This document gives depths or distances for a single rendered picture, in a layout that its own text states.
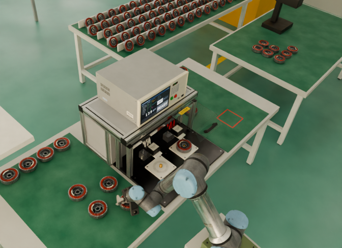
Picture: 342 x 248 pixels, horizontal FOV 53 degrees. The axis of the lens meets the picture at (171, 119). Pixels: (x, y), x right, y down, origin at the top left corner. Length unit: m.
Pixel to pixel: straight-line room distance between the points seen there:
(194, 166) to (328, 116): 3.09
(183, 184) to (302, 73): 2.30
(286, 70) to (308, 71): 0.23
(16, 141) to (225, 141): 1.44
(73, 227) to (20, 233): 0.28
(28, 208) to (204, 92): 1.66
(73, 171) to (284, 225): 1.84
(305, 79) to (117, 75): 1.97
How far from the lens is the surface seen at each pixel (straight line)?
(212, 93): 2.98
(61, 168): 2.37
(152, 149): 2.20
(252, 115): 2.86
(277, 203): 3.31
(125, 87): 2.03
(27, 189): 2.31
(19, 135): 1.98
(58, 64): 4.62
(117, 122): 2.10
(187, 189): 1.51
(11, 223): 2.21
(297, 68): 3.62
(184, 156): 2.37
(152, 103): 2.04
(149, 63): 2.24
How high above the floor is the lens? 2.57
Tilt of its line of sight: 43 degrees down
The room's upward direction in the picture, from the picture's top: 7 degrees clockwise
